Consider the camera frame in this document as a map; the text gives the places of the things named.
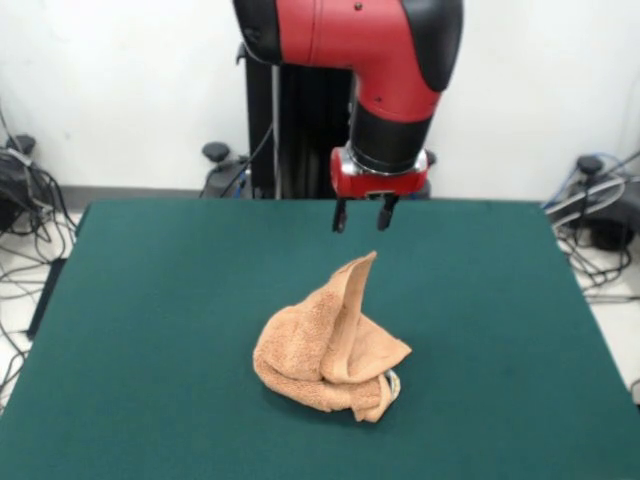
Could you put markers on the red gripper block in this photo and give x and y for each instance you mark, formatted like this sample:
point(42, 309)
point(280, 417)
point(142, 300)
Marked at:
point(370, 186)

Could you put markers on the tan terry towel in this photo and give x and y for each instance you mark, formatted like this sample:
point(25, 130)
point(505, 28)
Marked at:
point(310, 340)

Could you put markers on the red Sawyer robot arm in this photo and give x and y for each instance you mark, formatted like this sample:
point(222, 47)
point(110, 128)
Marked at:
point(350, 35)

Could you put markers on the gray floor leg black knob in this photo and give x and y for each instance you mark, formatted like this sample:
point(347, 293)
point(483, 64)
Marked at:
point(12, 200)
point(600, 220)

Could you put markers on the dark green table cloth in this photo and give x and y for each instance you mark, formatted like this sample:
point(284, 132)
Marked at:
point(150, 350)

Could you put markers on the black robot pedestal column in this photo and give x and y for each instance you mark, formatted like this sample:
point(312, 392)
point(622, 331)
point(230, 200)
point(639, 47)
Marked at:
point(300, 125)

